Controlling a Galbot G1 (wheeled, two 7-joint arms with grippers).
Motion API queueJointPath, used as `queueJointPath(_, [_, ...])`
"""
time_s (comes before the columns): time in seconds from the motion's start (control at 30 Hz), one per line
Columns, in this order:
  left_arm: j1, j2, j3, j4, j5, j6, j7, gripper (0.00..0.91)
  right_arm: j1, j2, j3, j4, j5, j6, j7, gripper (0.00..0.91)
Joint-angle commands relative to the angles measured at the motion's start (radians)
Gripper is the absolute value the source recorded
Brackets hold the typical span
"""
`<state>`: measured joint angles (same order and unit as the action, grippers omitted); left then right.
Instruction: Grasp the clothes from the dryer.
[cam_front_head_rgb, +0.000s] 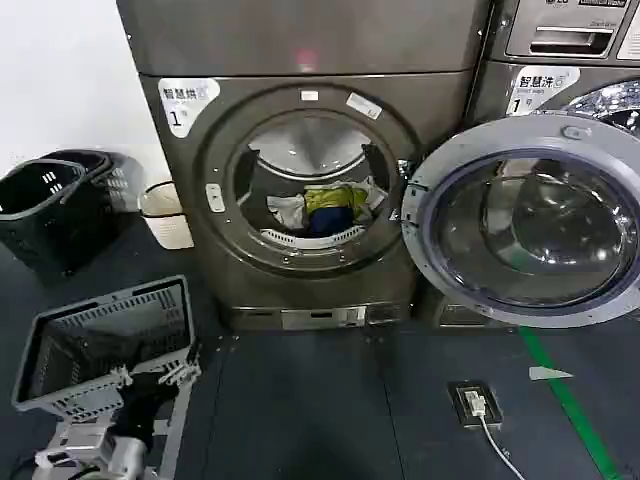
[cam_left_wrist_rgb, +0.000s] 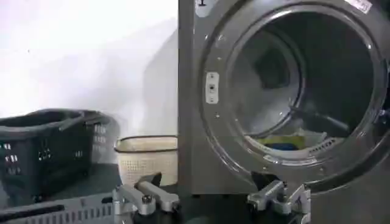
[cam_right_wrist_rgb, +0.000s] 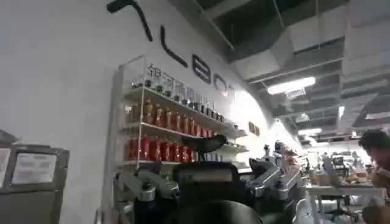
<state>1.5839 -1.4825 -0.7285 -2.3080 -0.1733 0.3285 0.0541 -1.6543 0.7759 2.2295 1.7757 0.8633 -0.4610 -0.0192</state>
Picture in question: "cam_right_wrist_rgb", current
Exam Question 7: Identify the small ceiling light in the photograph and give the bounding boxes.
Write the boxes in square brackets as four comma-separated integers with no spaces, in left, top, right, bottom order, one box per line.
[297,127,323,137]

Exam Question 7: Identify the white shelf with bottles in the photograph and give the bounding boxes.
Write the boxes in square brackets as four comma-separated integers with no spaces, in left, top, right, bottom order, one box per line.
[111,55,250,173]

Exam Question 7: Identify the person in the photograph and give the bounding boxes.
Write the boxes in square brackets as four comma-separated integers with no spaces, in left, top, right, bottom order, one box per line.
[357,128,390,224]

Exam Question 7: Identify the grey dryer machine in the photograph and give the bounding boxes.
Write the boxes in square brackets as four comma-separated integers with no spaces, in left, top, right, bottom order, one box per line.
[0,130,71,224]

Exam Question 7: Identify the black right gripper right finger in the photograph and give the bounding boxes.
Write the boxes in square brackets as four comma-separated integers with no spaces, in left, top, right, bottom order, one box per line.
[247,157,303,202]

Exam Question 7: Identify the distant rack with goods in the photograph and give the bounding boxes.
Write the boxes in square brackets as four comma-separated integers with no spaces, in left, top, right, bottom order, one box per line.
[263,141,303,172]

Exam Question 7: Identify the white desk with clutter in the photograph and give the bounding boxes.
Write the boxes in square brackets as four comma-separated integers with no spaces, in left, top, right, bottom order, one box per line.
[305,170,386,224]

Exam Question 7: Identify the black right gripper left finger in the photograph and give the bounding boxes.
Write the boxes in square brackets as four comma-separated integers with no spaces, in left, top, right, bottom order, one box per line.
[117,160,181,202]

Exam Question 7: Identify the long ceiling light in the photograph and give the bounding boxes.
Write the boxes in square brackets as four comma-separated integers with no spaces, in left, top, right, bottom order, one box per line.
[267,76,317,96]

